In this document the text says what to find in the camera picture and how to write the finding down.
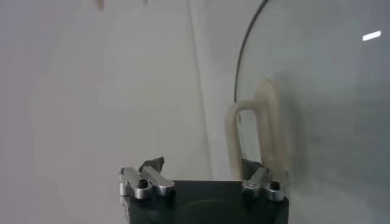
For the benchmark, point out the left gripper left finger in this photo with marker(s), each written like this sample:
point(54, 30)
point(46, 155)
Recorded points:
point(149, 181)

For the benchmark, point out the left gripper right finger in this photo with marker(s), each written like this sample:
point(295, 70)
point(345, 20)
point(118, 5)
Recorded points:
point(265, 182)

